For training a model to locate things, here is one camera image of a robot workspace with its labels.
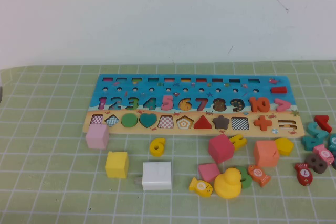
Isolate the pink number five piece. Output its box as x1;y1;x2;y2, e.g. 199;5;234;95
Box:
160;94;176;112

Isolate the wooden number shape puzzle board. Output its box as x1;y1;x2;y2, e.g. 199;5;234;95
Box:
82;73;305;137

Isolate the teal heart piece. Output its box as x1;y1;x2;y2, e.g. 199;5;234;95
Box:
139;113;158;129

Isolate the red triangle piece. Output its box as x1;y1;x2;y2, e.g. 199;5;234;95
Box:
193;115;212;130

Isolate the green circle piece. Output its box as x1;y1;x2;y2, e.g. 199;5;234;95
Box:
120;113;139;128

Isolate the yellow number six piece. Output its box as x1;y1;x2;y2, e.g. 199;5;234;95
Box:
150;137;166;157

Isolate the brown star piece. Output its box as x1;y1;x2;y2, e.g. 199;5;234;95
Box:
212;114;230;130

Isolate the yellow equals sign piece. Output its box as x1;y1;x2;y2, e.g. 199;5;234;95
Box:
228;134;248;151

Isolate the pink flat square piece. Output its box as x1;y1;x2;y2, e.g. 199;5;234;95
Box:
198;163;221;183

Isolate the orange plus sign piece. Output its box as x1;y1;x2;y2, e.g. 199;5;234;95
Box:
253;115;273;132

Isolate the green number three piece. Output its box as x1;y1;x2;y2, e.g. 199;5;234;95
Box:
237;168;253;190

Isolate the pink greater-than sign piece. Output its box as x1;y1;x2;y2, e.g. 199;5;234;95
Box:
274;98;292;112

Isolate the yellow pentagon piece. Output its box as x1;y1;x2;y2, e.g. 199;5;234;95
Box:
275;137;295;156

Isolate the teal number four piece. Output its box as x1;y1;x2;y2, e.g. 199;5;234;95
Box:
301;134;322;148

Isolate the teal number two piece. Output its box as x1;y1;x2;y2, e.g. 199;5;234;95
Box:
306;122;329;140

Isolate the red number seven piece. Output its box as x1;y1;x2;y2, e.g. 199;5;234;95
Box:
314;115;333;133

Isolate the rose red cube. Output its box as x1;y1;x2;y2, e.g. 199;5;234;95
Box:
207;133;236;165

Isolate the white power adapter block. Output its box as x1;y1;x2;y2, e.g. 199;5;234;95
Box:
135;161;173;191

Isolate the light pink cube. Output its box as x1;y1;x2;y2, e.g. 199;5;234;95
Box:
85;123;110;150

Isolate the yellow cube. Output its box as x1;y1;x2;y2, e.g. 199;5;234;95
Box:
104;151;130;179

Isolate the orange number 0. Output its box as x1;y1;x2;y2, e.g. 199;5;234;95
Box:
248;97;271;113

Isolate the yellow fish numbered nine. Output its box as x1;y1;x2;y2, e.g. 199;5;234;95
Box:
188;176;214;198

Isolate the yellow rubber duck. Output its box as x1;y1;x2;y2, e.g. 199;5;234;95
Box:
214;167;243;199

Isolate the red bar block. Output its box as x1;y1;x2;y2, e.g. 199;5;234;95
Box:
270;86;289;94

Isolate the orange cube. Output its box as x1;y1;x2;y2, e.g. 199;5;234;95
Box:
253;140;280;168

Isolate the orange fish numbered ten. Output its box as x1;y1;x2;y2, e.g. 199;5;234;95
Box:
247;165;271;188

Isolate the green checked tablecloth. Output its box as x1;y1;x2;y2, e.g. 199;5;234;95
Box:
0;60;336;224

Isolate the red fish numbered seven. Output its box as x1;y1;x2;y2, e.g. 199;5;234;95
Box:
293;162;313;187

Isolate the purple number 8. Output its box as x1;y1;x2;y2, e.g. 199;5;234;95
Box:
304;153;328;174

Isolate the pink fish numbered five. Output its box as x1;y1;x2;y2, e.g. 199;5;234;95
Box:
312;144;335;166

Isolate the teal fish numbered four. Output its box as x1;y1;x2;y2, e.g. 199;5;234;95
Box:
328;133;336;153

